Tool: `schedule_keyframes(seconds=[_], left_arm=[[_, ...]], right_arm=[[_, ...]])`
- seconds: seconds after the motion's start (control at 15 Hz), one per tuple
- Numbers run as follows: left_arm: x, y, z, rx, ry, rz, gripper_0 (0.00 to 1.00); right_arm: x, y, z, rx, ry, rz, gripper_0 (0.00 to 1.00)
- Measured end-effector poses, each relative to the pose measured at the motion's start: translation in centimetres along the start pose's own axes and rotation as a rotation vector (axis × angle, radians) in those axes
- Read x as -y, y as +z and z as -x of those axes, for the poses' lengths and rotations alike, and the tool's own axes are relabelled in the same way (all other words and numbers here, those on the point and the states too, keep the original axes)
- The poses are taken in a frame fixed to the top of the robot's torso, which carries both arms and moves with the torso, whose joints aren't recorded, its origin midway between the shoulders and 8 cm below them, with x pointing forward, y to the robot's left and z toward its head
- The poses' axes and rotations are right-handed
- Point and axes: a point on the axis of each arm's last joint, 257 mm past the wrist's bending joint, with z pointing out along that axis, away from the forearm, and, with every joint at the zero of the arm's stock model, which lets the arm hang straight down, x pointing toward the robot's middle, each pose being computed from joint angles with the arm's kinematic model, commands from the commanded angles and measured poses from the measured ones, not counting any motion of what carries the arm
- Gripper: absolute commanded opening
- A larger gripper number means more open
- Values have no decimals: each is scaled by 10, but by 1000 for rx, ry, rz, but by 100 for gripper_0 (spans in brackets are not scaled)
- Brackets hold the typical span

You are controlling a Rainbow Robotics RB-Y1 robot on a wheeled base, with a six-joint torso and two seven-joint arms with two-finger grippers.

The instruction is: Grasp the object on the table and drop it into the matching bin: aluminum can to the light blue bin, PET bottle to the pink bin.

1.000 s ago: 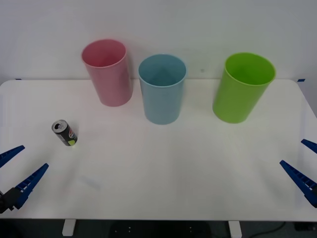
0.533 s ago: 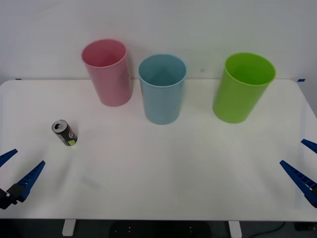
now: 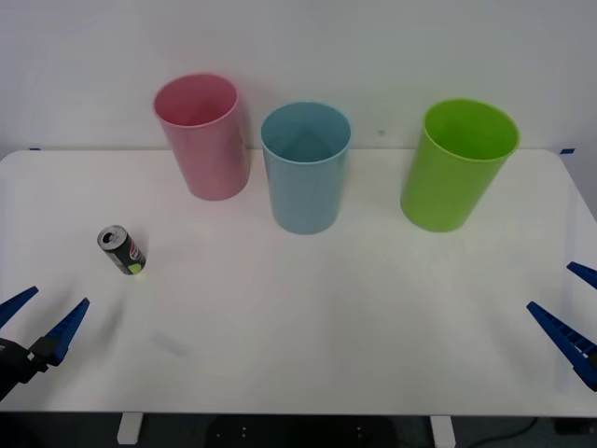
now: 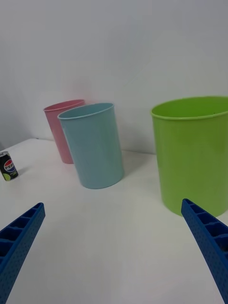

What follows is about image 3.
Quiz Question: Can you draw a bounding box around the pink plastic bin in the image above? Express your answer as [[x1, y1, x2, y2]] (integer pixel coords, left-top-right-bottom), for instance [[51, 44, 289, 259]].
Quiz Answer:
[[152, 73, 251, 203]]

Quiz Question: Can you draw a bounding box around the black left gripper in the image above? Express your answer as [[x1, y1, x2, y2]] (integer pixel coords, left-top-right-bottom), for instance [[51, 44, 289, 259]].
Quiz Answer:
[[0, 286, 90, 399]]

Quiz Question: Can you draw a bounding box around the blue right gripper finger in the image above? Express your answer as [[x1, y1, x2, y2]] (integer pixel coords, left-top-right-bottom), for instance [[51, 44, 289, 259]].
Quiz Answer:
[[526, 301, 597, 392], [565, 261, 597, 291]]

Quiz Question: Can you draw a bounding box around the pale blue plastic bin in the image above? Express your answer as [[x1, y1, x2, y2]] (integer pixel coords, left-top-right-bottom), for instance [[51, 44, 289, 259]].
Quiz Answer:
[[259, 101, 353, 235]]

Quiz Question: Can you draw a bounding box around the black drink can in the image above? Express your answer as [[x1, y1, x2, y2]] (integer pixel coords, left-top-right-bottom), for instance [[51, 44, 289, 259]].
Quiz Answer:
[[96, 224, 147, 276]]

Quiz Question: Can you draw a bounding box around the white table leg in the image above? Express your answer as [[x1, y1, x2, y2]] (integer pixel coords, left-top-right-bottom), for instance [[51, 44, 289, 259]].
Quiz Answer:
[[116, 413, 144, 445], [428, 414, 456, 448]]

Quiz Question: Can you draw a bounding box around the green plastic bin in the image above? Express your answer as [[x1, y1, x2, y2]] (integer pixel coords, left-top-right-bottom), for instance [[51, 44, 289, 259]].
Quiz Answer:
[[399, 97, 521, 233]]

